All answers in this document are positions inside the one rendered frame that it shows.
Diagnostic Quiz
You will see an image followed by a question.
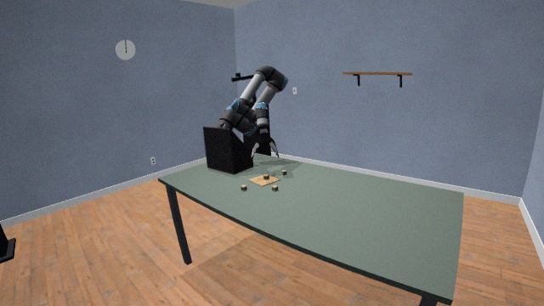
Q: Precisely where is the beige flat mat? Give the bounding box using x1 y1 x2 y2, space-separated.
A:
249 174 279 186

